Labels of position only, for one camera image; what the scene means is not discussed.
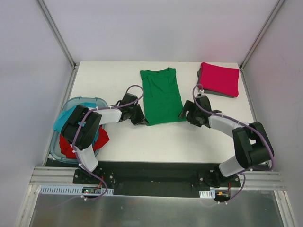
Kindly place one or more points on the blue plastic basket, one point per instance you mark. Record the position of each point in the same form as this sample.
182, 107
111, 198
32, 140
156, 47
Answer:
54, 148

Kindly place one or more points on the right aluminium frame post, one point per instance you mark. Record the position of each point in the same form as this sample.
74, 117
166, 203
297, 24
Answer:
270, 19

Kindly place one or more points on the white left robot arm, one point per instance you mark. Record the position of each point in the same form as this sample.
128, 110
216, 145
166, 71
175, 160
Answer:
110, 114

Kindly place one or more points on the left white cable duct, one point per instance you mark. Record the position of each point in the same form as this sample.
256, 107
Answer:
75, 190

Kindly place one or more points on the left aluminium frame post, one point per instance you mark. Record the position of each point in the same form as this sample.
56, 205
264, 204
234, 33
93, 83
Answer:
55, 31

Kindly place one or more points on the white cable duct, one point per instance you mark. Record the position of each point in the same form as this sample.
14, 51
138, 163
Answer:
75, 190
207, 194

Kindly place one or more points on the red t shirt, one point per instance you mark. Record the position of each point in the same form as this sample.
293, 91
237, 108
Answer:
100, 140

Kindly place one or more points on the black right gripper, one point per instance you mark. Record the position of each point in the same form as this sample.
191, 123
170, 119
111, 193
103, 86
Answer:
191, 113

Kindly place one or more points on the right white cable duct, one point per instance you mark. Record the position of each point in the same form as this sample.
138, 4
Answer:
207, 194

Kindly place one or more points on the folded magenta t shirt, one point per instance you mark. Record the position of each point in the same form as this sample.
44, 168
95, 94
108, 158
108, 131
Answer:
207, 66

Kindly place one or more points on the green t shirt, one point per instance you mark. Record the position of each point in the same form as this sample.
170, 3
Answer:
162, 99

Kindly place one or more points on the folded grey t shirt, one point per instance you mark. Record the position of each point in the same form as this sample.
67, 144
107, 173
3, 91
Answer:
217, 83

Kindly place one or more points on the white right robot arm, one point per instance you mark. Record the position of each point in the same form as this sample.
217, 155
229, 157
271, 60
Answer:
251, 143

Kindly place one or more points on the aluminium front rail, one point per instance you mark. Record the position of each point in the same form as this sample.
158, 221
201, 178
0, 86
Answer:
52, 176

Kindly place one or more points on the teal t shirt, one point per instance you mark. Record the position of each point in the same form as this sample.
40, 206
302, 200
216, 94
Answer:
69, 125

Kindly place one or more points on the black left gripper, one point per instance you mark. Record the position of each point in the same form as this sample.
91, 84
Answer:
137, 113

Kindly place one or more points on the aluminium frame post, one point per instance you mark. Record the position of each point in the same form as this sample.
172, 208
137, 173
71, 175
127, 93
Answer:
55, 31
270, 19

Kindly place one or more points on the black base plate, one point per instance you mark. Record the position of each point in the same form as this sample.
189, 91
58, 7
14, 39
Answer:
183, 180

